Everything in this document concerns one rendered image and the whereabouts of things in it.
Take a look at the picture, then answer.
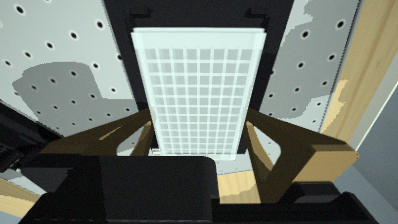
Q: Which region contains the grey perforated base plate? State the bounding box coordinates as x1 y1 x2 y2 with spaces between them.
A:
0 0 365 138

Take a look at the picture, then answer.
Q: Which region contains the clear well plate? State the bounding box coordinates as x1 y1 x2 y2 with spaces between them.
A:
131 28 266 160

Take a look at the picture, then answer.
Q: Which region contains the black well plate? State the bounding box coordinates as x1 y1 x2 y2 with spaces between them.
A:
0 125 36 173

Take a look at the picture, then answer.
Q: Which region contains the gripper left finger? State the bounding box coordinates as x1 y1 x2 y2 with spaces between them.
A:
39 108 155 156

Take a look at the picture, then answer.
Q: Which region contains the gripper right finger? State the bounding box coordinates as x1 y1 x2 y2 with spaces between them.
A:
243 107 359 203

